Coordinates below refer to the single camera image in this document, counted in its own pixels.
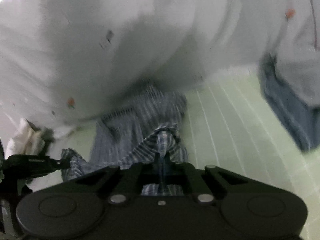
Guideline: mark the blue denim jeans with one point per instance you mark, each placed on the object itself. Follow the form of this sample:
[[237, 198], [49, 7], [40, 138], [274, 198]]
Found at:
[[287, 105]]

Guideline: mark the white crumpled cloth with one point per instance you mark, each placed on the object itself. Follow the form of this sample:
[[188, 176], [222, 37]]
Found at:
[[22, 137]]

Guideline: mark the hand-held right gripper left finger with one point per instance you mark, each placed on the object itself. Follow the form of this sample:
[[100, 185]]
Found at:
[[150, 169]]

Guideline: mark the light grey garment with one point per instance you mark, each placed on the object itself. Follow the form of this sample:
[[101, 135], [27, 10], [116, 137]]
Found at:
[[305, 70]]

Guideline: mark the carrot printed pale curtain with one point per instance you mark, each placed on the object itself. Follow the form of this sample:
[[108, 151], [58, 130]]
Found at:
[[125, 30]]

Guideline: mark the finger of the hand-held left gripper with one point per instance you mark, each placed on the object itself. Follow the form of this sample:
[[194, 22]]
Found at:
[[60, 166]]

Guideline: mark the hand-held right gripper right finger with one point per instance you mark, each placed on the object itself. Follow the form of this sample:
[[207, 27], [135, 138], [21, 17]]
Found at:
[[177, 169]]

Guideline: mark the blue white checked shirt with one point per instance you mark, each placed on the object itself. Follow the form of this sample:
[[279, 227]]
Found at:
[[140, 120]]

